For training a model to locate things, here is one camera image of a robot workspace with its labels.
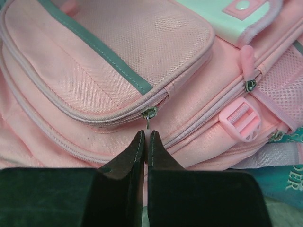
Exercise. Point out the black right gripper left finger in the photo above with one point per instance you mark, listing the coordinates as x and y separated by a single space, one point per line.
109 196

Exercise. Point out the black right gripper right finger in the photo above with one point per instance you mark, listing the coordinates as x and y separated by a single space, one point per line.
182 198

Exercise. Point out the pink student backpack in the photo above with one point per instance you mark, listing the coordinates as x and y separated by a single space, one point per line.
220 80

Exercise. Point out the teal paperback book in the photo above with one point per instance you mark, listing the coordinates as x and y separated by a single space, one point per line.
278 169

